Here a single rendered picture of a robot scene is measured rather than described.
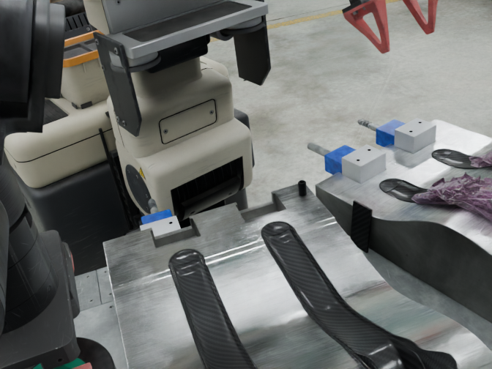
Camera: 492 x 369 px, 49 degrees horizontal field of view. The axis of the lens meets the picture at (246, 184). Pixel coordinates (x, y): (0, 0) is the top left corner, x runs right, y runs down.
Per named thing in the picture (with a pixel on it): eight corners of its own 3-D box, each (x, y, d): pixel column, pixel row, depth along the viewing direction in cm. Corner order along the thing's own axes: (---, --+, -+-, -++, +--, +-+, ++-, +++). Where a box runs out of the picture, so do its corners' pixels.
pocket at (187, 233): (155, 251, 67) (148, 228, 65) (196, 239, 68) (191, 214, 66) (162, 274, 64) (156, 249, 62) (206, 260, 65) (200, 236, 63)
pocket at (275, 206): (237, 225, 70) (233, 202, 68) (275, 214, 71) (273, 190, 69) (249, 246, 66) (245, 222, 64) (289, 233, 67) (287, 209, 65)
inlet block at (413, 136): (348, 140, 90) (347, 111, 87) (369, 129, 92) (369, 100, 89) (412, 169, 80) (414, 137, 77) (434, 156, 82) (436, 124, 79)
